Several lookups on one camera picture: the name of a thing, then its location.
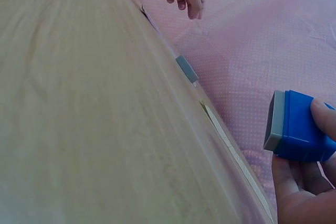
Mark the person's right fingers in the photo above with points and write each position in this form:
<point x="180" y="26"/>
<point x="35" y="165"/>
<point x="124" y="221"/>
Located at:
<point x="294" y="176"/>

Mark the blue stamp with grey base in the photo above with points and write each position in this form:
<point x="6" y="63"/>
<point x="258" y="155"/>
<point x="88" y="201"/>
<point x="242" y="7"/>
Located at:
<point x="299" y="129"/>

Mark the person's left fingers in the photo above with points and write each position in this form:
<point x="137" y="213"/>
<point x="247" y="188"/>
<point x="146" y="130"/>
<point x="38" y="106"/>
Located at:
<point x="194" y="6"/>

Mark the person's right thumb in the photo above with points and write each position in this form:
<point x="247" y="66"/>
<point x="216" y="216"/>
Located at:
<point x="324" y="116"/>

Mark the person's right hand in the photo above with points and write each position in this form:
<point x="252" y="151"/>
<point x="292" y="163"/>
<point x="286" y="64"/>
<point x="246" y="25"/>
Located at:
<point x="296" y="203"/>

